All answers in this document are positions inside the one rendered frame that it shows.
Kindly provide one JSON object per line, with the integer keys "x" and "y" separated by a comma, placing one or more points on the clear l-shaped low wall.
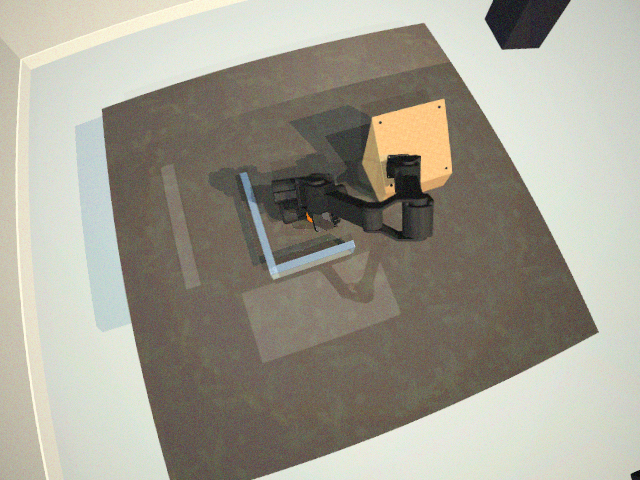
{"x": 274, "y": 269}

